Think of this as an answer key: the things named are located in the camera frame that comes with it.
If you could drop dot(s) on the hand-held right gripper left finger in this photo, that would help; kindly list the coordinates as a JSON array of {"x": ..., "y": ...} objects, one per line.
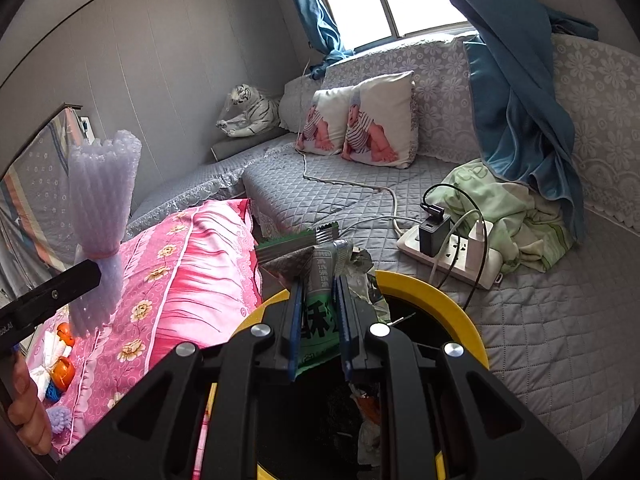
[{"x": 296, "y": 330}]

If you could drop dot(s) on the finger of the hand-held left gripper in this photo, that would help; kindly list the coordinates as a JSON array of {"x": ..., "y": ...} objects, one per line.
[{"x": 60, "y": 287}]

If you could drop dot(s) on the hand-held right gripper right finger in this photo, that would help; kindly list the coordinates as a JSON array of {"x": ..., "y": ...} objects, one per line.
[{"x": 345, "y": 330}]

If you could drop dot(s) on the green snack packet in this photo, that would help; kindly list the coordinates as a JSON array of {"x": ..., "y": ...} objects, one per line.
[{"x": 320, "y": 320}]

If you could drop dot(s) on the yellow rimmed black trash bin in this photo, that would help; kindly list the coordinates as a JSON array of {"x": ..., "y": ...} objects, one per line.
[{"x": 440, "y": 305}]

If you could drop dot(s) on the white foam fruit net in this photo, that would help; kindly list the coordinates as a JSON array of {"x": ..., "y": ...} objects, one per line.
[{"x": 102, "y": 195}]

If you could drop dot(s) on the person's left hand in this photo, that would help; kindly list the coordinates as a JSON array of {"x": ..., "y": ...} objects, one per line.
[{"x": 25, "y": 410}]

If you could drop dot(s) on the white crumpled paper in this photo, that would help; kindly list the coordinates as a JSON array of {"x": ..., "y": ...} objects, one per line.
[{"x": 47, "y": 355}]

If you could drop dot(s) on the small orange round object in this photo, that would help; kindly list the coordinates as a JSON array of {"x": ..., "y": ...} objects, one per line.
[
  {"x": 66, "y": 334},
  {"x": 64, "y": 371}
]

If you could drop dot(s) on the small blue object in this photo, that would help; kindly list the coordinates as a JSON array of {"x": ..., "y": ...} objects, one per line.
[{"x": 52, "y": 391}]

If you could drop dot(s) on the lavender fuzzy ball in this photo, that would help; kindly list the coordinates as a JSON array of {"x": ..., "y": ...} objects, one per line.
[{"x": 59, "y": 417}]

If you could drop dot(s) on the pink floral tablecloth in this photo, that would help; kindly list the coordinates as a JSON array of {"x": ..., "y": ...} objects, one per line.
[{"x": 200, "y": 260}]

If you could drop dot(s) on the striped cloth covered cabinet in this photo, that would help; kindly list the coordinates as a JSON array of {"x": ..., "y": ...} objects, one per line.
[{"x": 40, "y": 170}]

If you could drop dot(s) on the white power strip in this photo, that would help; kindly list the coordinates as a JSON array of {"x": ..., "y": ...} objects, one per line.
[{"x": 450, "y": 260}]

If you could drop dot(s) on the black charger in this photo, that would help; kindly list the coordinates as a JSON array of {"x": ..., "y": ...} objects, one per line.
[{"x": 430, "y": 235}]

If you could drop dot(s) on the white appliance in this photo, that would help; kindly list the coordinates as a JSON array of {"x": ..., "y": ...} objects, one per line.
[{"x": 86, "y": 122}]

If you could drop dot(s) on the grey flat cushion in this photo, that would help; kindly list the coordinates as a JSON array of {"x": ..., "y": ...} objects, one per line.
[{"x": 235, "y": 147}]

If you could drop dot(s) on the light green cloth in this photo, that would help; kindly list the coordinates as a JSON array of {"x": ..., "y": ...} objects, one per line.
[{"x": 520, "y": 220}]

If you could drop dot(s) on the baby print pillow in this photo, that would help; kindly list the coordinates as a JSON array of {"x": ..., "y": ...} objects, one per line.
[
  {"x": 382, "y": 120},
  {"x": 325, "y": 120}
]

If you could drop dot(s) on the white plush tiger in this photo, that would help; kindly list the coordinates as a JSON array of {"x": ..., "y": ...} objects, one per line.
[{"x": 250, "y": 110}]

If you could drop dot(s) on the long blue curtain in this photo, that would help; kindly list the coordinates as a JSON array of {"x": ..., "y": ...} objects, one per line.
[{"x": 515, "y": 85}]

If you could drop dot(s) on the short blue curtain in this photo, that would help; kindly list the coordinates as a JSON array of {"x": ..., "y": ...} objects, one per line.
[{"x": 315, "y": 5}]

